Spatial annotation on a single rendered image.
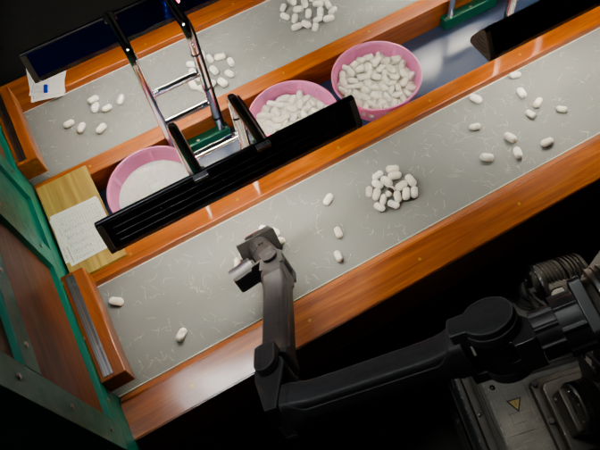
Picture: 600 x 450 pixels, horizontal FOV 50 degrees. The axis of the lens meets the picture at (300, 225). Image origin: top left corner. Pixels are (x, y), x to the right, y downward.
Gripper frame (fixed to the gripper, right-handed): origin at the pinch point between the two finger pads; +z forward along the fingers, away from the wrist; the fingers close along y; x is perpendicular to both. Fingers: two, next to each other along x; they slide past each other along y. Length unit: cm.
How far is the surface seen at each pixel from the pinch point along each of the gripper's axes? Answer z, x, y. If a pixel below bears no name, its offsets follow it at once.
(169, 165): 28.8, -20.6, 9.4
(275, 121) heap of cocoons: 25.5, -18.9, -23.7
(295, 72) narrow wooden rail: 32, -28, -37
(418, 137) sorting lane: 5, -1, -55
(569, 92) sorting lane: -3, 5, -99
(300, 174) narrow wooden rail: 7.1, -6.9, -20.3
